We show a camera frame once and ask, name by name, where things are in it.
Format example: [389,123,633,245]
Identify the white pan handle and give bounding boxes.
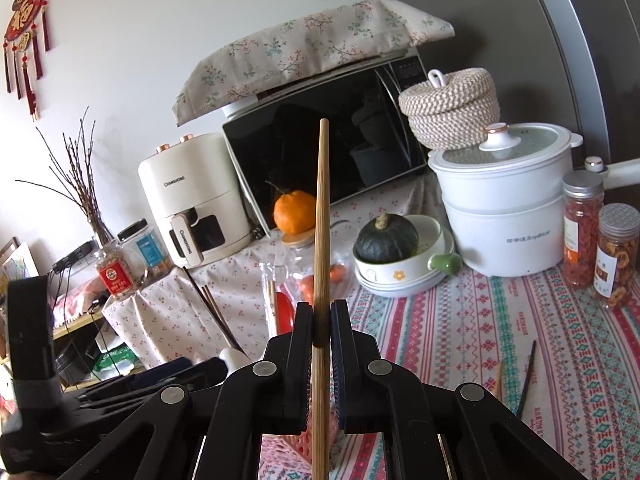
[584,156,640,187]

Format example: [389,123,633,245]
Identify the cream air fryer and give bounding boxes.
[137,132,252,268]

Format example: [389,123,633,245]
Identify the glass jar with wooden lid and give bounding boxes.
[260,232,351,311]

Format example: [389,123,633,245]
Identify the brown wooden chopstick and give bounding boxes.
[200,286,235,348]
[205,285,240,347]

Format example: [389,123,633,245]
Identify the dark green kabocha squash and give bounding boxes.
[354,212,420,264]

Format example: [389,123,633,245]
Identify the striped patterned tablecloth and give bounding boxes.
[260,260,640,480]

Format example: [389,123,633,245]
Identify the green package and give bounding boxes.
[92,347,138,376]

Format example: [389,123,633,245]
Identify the red knot wall hanging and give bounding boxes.
[0,0,52,122]

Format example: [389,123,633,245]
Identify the floral white tablecloth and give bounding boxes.
[102,175,451,366]

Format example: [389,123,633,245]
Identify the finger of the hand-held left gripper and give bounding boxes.
[76,379,162,407]
[129,356,229,392]

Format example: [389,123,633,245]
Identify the black power strip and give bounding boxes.
[51,240,99,273]

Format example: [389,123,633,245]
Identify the black cables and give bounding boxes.
[47,260,108,356]

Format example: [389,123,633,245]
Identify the red plastic spoon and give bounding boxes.
[275,290,297,336]

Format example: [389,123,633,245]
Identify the clear container with blue label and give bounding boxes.
[117,218,171,281]

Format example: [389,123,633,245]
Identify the picture frame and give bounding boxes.
[0,240,39,286]

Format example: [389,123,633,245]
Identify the grey refrigerator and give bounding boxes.
[372,0,640,171]

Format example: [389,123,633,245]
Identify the dry bare branches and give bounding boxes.
[15,106,116,248]

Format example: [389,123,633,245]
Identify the black chopstick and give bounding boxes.
[515,340,537,418]
[182,266,246,356]

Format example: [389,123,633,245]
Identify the glass jar with red label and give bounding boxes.
[94,240,146,302]

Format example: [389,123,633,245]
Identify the large mandarin orange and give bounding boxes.
[265,180,318,235]

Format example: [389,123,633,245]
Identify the black microwave oven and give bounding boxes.
[220,47,431,238]

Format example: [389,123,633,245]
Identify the wooden shelf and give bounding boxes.
[0,240,146,396]

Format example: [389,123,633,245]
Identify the jar of red goji berries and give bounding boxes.
[562,170,606,289]

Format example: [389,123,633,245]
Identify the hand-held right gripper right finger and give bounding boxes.
[329,299,587,480]

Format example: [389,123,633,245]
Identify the jar of dried orange slices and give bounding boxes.
[595,203,640,311]

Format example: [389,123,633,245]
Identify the floral pillow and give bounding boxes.
[171,2,456,126]

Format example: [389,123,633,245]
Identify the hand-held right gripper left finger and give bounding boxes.
[57,301,316,480]

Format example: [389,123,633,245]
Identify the white electric pot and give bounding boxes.
[427,122,585,277]

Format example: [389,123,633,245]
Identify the white bowl with green handle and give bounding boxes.
[352,215,462,286]

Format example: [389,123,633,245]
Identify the disposable chopsticks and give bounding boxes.
[260,255,284,336]

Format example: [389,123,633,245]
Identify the woven lidded basket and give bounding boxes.
[398,67,501,151]

